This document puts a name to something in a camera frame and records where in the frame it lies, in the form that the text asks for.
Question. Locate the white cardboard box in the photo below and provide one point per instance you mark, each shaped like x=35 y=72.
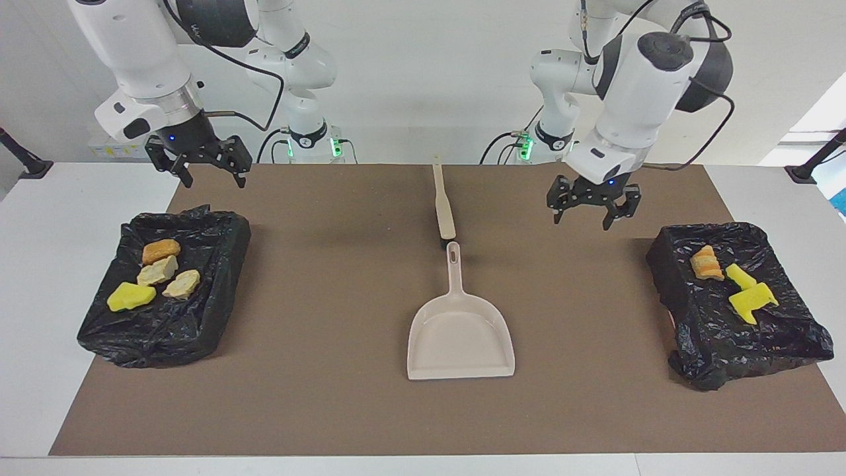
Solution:
x=106 y=151

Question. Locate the beige plastic dustpan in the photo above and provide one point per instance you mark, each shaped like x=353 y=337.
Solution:
x=459 y=337

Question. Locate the brown table mat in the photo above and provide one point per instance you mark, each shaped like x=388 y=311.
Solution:
x=423 y=423

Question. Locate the beige hand brush black bristles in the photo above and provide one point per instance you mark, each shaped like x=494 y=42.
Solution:
x=444 y=211

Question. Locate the pale beige bread chunk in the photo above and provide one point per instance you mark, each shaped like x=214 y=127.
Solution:
x=182 y=284

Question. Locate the small yellow sponge piece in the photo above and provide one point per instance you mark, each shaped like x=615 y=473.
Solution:
x=740 y=274

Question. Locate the blue object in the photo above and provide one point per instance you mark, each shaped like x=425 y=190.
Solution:
x=841 y=201

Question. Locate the notched yellow sponge piece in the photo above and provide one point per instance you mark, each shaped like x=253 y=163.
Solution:
x=752 y=301

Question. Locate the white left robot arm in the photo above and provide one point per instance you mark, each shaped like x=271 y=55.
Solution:
x=634 y=86

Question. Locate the black trash bag bin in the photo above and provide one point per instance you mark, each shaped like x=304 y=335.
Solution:
x=165 y=330
x=733 y=344

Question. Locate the yellow sponge wedge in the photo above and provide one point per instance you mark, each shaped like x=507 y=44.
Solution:
x=131 y=296

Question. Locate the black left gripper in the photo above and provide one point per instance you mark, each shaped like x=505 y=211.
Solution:
x=598 y=188

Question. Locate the black camera stand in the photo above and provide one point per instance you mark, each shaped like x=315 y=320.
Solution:
x=30 y=165
x=809 y=168

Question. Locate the ridged croissant piece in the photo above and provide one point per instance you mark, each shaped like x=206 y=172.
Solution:
x=157 y=271

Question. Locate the beige grey foam chunk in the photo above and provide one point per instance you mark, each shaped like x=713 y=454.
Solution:
x=706 y=263

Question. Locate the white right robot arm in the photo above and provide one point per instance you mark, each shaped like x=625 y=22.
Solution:
x=139 y=53

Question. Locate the brown bread roll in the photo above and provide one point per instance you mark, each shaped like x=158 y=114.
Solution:
x=160 y=251

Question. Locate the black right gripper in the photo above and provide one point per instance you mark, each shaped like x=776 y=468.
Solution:
x=188 y=139

